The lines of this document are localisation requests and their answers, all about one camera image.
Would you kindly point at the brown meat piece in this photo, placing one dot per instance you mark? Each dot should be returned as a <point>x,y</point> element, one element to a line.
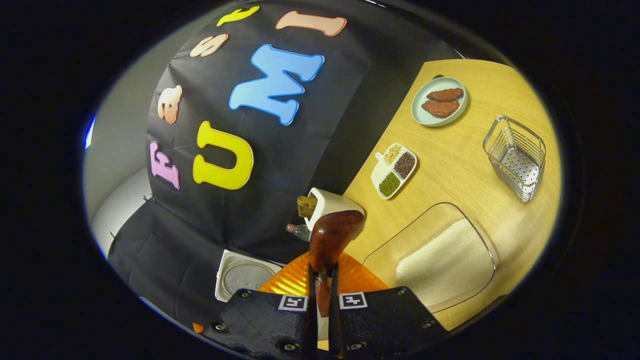
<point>445,94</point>
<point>440,108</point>

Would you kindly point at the black backdrop cloth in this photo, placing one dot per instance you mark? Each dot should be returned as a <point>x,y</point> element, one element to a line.
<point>320,150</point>

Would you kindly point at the pale green plate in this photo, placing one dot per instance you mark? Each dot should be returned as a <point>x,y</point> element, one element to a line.
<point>420,112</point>

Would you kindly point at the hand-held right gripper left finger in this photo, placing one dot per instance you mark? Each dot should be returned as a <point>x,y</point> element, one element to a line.
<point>260,320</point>

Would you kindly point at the white rice cooker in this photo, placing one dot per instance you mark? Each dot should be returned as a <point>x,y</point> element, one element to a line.
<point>245,275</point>

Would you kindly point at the white divided dish with beans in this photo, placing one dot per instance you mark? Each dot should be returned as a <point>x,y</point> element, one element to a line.
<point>395,172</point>

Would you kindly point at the clear water bottle red label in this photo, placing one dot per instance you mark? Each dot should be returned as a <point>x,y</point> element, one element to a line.
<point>299,232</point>

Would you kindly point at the dark wooden spoon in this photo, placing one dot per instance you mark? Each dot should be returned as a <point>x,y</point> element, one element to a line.
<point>332,235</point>

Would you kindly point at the clear tray of white rice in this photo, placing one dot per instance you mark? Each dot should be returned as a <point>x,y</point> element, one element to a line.
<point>445,265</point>

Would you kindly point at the brown toast slice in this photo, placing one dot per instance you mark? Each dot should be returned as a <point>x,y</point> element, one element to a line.
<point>306,206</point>

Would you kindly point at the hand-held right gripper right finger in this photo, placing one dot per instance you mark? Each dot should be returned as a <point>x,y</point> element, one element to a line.
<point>380,320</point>

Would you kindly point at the white toaster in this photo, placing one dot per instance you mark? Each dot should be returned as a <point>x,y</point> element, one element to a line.
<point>337,205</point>

